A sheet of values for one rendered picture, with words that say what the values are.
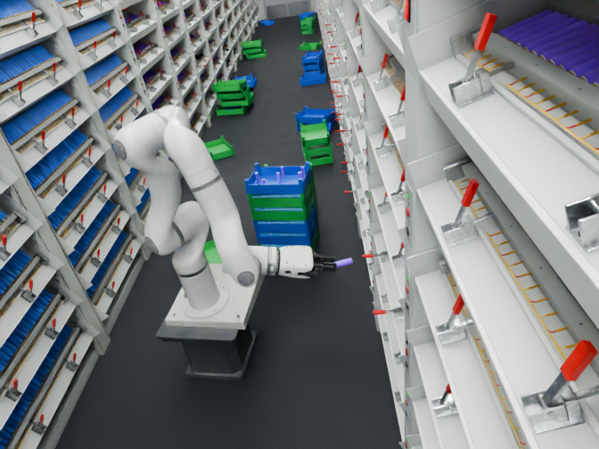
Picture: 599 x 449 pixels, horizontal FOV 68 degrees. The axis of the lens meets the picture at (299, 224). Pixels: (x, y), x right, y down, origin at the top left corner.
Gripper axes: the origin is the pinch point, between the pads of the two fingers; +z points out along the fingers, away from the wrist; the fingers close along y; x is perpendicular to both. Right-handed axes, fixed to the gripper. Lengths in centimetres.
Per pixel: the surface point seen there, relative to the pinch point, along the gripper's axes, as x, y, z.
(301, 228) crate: 52, 86, 3
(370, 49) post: -54, 33, 7
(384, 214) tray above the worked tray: -11.3, 11.8, 17.3
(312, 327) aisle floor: 67, 33, 7
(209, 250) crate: 84, 102, -46
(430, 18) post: -76, -36, -2
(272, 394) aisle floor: 69, 0, -11
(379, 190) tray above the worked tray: -10.8, 26.8, 18.7
